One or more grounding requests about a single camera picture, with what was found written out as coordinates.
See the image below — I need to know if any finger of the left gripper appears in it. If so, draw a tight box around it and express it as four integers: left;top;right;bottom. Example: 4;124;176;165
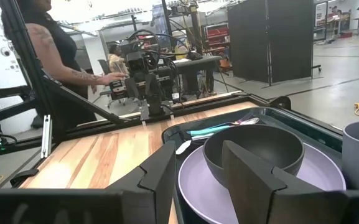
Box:
144;77;156;116
154;77;165;116

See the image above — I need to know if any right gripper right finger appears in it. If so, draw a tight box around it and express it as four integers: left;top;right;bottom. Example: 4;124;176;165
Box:
222;140;350;224

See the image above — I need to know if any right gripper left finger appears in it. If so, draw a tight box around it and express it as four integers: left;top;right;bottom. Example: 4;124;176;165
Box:
106;140;177;224

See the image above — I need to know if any lilac plate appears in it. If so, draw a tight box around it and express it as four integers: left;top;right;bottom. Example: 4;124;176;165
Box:
178;141;347;224

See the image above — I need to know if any black bowl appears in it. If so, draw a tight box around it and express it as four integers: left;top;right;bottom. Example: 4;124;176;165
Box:
202;124;305;190

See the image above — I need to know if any silver knife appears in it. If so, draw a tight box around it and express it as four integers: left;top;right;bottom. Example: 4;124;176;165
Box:
175;133;216;156

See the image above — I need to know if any teal-handled spoon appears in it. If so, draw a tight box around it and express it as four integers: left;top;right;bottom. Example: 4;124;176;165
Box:
187;117;261;138

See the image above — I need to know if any iridescent fork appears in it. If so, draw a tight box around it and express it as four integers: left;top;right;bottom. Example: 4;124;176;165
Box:
203;111;255;129

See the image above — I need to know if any dark green serving tray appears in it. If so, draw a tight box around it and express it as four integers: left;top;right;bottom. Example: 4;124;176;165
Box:
162;106;344;224

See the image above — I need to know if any person's hand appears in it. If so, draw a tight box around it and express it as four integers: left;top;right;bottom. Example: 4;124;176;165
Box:
100;71;128;86

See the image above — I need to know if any person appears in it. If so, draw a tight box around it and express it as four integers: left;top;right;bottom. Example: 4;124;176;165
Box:
107;43;131;76
0;0;129;131

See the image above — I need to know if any black desk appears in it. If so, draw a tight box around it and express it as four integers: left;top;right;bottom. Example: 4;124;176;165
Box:
172;55;224;96

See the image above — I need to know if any red shelf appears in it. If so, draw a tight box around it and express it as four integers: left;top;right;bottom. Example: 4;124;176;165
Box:
203;23;230;48

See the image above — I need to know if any black partition screen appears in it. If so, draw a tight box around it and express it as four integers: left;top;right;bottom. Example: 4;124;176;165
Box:
227;0;322;86

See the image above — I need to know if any silver aluminium bracket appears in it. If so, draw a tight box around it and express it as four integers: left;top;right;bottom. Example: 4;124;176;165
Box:
40;114;53;159

